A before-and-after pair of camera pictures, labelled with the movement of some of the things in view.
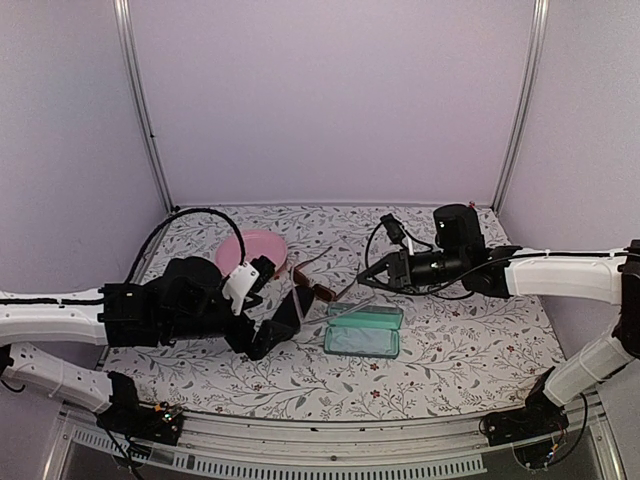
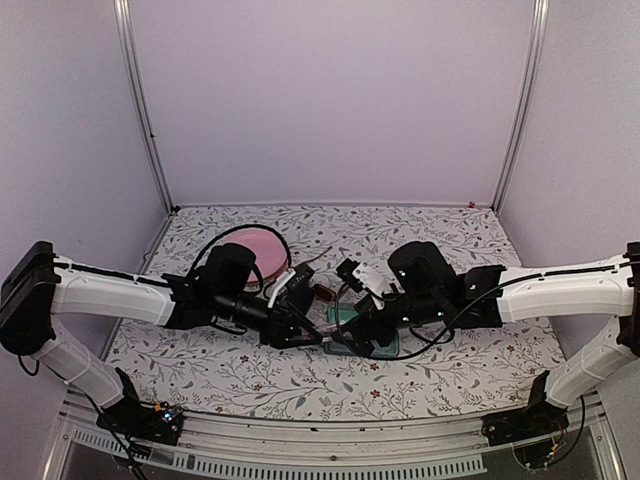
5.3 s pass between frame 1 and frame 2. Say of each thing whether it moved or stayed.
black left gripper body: moved
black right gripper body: moved
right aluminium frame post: stayed
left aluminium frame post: stayed
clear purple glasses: moved
